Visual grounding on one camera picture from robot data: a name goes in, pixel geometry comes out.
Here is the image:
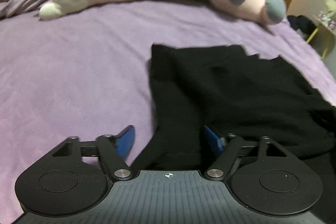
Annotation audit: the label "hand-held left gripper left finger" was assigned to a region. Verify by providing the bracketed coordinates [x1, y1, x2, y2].
[51, 125, 136, 181]

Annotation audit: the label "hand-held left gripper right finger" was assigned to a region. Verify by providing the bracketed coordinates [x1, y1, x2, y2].
[204, 125, 287, 181]

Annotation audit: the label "black garment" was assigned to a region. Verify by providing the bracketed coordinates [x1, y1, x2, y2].
[130, 43, 336, 170]

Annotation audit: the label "dark clothes pile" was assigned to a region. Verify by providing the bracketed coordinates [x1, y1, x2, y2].
[287, 15, 319, 39]

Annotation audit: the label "purple bed sheet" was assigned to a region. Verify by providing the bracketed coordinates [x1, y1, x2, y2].
[0, 0, 336, 216]

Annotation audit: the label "yellow side table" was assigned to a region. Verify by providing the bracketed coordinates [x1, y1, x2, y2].
[306, 14, 336, 60]

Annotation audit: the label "pale wrapped bouquet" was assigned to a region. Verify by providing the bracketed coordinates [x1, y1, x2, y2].
[316, 0, 336, 30]

